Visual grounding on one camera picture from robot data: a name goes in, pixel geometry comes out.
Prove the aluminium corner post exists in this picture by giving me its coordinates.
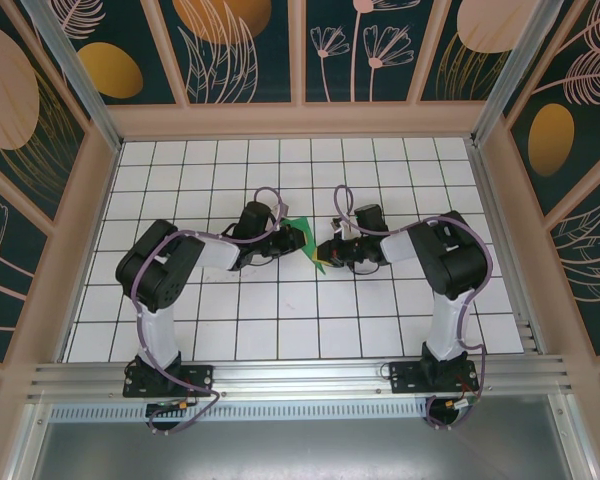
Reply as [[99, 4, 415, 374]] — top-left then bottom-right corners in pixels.
[[22, 0, 125, 152], [469, 0, 566, 147]]

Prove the slotted metal cable duct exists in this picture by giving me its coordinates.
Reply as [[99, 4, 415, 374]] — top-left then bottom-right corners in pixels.
[[49, 403, 431, 422]]

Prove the grey metal sheet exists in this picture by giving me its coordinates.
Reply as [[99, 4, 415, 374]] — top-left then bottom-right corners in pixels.
[[29, 418, 576, 480]]

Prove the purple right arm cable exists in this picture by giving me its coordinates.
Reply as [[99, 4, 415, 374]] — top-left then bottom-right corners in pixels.
[[332, 184, 496, 432]]

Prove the aluminium side strut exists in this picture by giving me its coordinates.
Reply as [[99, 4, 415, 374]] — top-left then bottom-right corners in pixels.
[[7, 402, 54, 480], [549, 394, 599, 480]]

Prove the aluminium side rail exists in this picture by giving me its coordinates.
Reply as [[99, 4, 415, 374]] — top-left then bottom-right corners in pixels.
[[467, 139, 549, 357]]

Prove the long aluminium base rail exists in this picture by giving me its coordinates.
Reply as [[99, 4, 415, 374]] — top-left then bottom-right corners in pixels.
[[27, 353, 579, 402]]

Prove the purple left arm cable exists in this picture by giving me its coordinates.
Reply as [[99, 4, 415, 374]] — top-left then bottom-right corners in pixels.
[[132, 187, 288, 436]]

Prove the green paper sheet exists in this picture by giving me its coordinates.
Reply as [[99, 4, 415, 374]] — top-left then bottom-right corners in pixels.
[[278, 215, 329, 275]]

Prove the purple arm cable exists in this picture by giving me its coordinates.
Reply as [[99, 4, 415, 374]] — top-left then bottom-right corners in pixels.
[[332, 184, 496, 432], [132, 187, 288, 436]]

